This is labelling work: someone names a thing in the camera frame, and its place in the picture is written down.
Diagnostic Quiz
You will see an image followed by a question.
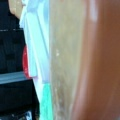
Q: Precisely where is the red tomato slice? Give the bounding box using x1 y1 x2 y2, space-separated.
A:
22 45 32 79

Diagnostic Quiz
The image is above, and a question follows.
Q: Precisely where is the brown toast slice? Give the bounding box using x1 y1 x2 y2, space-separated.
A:
8 0 23 18
50 0 120 120

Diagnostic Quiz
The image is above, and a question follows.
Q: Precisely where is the green lettuce leaf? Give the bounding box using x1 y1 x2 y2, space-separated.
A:
40 84 53 120

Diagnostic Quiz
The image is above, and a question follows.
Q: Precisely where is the white sectioned round tray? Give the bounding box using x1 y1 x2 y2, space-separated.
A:
18 0 52 84

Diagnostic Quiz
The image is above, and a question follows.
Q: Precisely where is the aluminium frame rail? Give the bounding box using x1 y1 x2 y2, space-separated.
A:
0 72 27 84

